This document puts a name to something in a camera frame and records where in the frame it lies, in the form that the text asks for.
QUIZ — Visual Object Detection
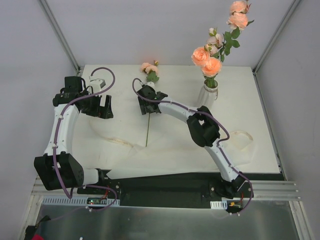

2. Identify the pink flower stem back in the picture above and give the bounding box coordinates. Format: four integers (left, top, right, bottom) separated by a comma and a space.
140, 60, 159, 147

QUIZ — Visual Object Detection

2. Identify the pink flower stem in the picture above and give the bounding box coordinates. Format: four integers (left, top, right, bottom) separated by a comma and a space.
140, 60, 159, 147
204, 28, 224, 57
215, 0, 255, 63
191, 46, 222, 89

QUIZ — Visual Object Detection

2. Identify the white wrapping paper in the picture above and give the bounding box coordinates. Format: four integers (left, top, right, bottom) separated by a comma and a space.
107, 130, 257, 179

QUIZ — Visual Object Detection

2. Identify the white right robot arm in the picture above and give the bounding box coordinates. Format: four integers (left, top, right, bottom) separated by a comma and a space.
133, 84, 246, 199

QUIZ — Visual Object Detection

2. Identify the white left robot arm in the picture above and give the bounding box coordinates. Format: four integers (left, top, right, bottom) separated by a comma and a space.
34, 76, 108, 195

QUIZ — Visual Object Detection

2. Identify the white ribbed ceramic vase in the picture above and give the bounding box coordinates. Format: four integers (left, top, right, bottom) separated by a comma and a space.
196, 84, 219, 109

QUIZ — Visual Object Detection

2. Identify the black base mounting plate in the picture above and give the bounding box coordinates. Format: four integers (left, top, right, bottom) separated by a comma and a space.
77, 170, 254, 209

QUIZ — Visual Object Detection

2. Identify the black clamp bottom left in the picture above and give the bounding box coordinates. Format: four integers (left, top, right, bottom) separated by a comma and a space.
24, 215, 52, 240

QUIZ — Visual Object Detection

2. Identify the red cloth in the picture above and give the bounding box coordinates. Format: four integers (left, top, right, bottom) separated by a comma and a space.
31, 234, 45, 240

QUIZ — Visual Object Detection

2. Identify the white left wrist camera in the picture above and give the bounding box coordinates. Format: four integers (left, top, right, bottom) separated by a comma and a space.
89, 77, 106, 94

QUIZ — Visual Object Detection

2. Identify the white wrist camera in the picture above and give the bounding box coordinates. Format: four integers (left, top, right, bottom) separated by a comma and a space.
146, 81, 155, 89
89, 77, 106, 94

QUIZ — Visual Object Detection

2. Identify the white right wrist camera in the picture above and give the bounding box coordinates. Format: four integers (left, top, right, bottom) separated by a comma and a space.
146, 81, 155, 89

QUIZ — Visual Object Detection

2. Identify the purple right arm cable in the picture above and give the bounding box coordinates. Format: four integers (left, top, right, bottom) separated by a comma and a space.
131, 77, 255, 218

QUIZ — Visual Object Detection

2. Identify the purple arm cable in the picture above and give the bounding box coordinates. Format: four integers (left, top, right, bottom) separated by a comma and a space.
52, 66, 117, 221
131, 77, 255, 218

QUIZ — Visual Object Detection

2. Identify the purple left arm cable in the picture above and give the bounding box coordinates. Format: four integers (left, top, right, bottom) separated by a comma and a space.
52, 66, 117, 221

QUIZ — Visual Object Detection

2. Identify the left aluminium frame post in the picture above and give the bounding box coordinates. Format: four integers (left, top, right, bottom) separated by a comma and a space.
37, 0, 81, 73

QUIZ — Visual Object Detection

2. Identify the aluminium frame post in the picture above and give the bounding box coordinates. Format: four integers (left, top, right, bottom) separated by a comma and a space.
252, 0, 303, 76
37, 0, 81, 73

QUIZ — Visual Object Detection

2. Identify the white slotted cable duct left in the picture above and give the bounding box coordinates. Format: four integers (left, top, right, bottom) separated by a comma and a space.
42, 196, 120, 208

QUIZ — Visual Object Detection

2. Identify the white slotted cable duct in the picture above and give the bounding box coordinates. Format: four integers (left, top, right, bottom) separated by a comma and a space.
42, 196, 120, 208
210, 200, 228, 210

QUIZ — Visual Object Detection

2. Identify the white slotted cable duct right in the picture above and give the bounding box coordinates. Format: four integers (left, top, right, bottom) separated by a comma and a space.
210, 200, 228, 210

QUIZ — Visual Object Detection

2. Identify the aluminium front rail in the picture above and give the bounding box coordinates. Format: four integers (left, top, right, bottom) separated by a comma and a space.
31, 176, 302, 201

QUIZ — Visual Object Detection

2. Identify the right aluminium frame post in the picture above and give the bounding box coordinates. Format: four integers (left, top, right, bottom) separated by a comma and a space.
252, 0, 303, 76

